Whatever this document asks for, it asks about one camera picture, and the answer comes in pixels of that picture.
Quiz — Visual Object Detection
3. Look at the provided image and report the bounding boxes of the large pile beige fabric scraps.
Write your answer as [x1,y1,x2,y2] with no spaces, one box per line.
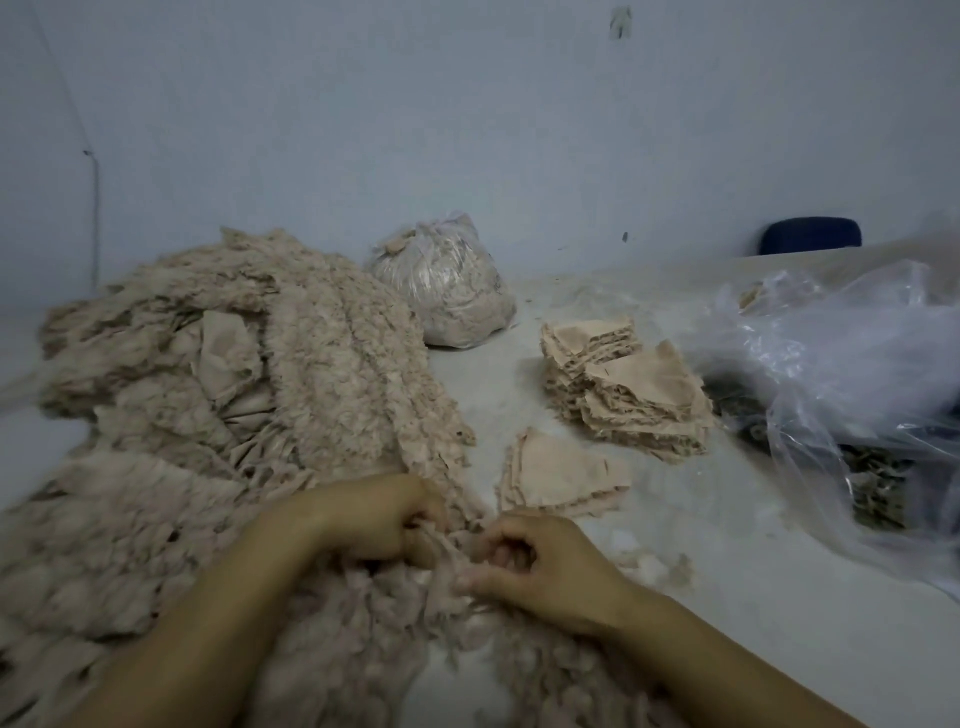
[0,226,479,728]

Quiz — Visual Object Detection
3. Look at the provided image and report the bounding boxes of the person's left forearm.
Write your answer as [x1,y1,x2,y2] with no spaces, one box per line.
[67,502,324,728]

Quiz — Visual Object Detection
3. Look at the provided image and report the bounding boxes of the clear bag of beige scraps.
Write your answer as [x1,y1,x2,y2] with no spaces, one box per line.
[367,211,519,351]

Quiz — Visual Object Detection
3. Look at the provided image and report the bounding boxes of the beige fur pile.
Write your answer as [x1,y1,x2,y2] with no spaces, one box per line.
[735,277,785,317]

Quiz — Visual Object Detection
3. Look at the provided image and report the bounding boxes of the stack of sorted beige pieces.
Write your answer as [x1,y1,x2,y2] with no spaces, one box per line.
[540,316,639,422]

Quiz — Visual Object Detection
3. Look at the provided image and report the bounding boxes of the large clear plastic bag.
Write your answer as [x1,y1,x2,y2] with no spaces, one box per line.
[697,247,960,594]

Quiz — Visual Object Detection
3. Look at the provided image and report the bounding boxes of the blue chair back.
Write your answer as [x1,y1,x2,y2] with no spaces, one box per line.
[757,216,866,257]

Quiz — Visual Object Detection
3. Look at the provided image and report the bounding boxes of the person's right hand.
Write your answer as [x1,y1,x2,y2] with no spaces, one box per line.
[454,511,650,639]

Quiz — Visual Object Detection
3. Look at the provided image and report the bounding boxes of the beige scrap strips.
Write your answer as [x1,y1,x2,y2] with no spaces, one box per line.
[285,517,699,728]

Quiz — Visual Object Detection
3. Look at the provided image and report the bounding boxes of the person's left hand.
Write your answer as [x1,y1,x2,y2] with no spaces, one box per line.
[270,471,452,569]

